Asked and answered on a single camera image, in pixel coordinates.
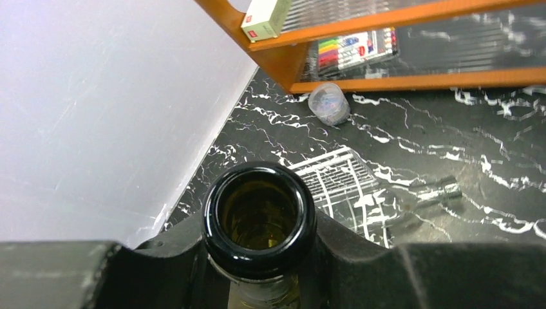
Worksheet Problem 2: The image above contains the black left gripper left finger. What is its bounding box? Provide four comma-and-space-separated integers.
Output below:
0, 211, 214, 309

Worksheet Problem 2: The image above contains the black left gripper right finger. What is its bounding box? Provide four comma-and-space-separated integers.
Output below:
312, 212, 545, 308

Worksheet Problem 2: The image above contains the green wine bottle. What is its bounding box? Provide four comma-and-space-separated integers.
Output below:
202, 161, 317, 308

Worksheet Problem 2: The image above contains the clear lower neck bottle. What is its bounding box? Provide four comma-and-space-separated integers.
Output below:
328, 174, 464, 248

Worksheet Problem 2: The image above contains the small clear plastic cup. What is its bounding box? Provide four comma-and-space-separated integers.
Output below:
308, 82, 350, 126

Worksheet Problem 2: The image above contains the coloured marker pen pack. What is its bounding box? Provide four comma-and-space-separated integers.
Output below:
317, 27, 399, 79

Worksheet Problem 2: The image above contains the orange wooden shelf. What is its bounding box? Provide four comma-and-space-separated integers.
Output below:
199, 1, 545, 93

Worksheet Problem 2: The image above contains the small white box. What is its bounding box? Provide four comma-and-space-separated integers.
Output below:
241, 0, 292, 43

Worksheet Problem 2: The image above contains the white wire wine rack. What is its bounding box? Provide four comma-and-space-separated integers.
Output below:
288, 147, 396, 248

